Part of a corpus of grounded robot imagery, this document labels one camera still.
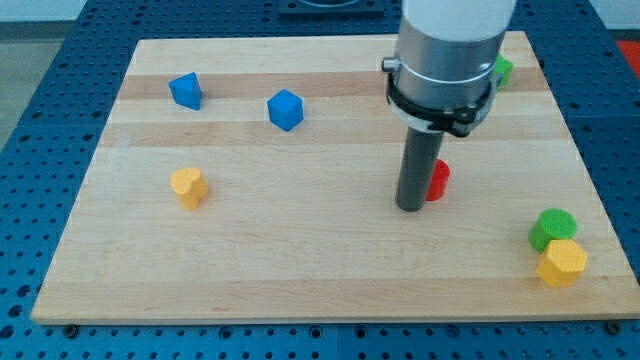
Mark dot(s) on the red cylinder block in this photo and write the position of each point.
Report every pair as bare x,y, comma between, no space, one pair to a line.
439,181

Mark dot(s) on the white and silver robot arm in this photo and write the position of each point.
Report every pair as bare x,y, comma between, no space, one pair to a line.
441,77

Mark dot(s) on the green block behind arm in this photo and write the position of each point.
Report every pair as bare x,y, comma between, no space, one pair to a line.
503,69

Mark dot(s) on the blue cube block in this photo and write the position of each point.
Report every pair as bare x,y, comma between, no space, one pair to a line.
285,110

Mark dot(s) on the light wooden board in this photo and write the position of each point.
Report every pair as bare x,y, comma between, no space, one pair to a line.
302,226

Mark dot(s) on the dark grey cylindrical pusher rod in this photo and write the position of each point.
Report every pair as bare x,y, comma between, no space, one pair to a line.
418,163

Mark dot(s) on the yellow heart block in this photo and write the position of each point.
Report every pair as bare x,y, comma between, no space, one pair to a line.
190,187

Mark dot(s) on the blue triangle block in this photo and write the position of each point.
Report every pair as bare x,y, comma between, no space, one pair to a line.
186,91

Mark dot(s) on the green cylinder block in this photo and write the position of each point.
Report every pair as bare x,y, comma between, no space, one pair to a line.
551,224

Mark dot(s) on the yellow hexagon block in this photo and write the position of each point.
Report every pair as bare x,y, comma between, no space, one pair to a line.
562,263

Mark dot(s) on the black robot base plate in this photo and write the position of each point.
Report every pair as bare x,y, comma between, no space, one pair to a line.
296,8

